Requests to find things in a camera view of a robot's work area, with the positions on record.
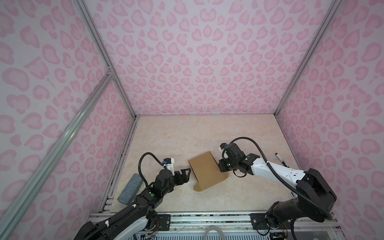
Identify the brown cardboard paper box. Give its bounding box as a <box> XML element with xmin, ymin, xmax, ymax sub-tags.
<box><xmin>189</xmin><ymin>152</ymin><xmax>229</xmax><ymax>192</ymax></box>

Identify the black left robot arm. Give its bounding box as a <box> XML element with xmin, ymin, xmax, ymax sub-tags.
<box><xmin>75</xmin><ymin>169</ymin><xmax>191</xmax><ymax>240</ymax></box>

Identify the grey whiteboard eraser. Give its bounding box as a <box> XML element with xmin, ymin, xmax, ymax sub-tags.
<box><xmin>118</xmin><ymin>174</ymin><xmax>144</xmax><ymax>205</ymax></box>

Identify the black marker pen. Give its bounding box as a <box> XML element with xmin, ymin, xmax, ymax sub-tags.
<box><xmin>275</xmin><ymin>153</ymin><xmax>289</xmax><ymax>168</ymax></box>

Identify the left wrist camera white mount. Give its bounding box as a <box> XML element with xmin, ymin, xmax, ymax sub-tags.
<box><xmin>163</xmin><ymin>158</ymin><xmax>175</xmax><ymax>176</ymax></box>

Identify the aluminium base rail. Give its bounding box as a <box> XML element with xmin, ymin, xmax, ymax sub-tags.
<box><xmin>79</xmin><ymin>211</ymin><xmax>343</xmax><ymax>240</ymax></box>

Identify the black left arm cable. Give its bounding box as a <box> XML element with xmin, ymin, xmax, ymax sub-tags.
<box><xmin>83</xmin><ymin>152</ymin><xmax>164</xmax><ymax>240</ymax></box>

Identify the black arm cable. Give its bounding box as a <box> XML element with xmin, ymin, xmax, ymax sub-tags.
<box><xmin>223</xmin><ymin>136</ymin><xmax>334</xmax><ymax>221</ymax></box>
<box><xmin>83</xmin><ymin>152</ymin><xmax>164</xmax><ymax>240</ymax></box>

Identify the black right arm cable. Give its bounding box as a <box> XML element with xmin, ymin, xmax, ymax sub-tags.
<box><xmin>223</xmin><ymin>136</ymin><xmax>334</xmax><ymax>221</ymax></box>

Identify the diagonal aluminium frame bar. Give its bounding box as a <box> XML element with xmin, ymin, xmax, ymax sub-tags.
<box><xmin>1</xmin><ymin>74</ymin><xmax>114</xmax><ymax>240</ymax></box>

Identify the aluminium frame post right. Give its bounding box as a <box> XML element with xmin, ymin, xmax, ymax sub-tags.
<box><xmin>274</xmin><ymin>0</ymin><xmax>344</xmax><ymax>119</ymax></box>

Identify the aluminium frame post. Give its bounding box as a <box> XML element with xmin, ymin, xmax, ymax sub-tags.
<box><xmin>274</xmin><ymin>0</ymin><xmax>344</xmax><ymax>119</ymax></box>
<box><xmin>73</xmin><ymin>0</ymin><xmax>137</xmax><ymax>120</ymax></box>

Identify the aluminium frame post left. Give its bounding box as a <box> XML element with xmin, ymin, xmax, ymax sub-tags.
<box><xmin>73</xmin><ymin>0</ymin><xmax>137</xmax><ymax>120</ymax></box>

